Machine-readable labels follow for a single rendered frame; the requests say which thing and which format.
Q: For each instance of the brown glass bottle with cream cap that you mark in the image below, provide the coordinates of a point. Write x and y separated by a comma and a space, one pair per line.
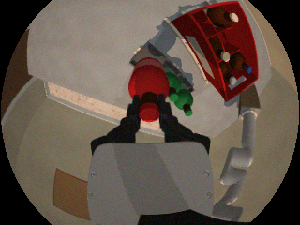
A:
220, 54
227, 73

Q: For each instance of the brown bottle with blue cap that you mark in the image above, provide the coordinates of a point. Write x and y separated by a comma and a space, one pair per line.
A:
238, 63

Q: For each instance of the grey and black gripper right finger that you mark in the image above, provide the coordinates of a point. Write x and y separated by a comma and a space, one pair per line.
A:
176, 132

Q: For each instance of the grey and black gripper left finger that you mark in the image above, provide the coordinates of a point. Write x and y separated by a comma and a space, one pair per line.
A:
127, 129

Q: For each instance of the red bottle crate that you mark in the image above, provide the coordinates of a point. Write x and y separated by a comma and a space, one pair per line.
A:
237, 38

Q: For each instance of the green bottle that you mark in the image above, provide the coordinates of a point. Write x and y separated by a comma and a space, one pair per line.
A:
175, 84
185, 100

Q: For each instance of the brown bottle with white cap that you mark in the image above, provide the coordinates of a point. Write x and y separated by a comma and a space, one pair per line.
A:
220, 17

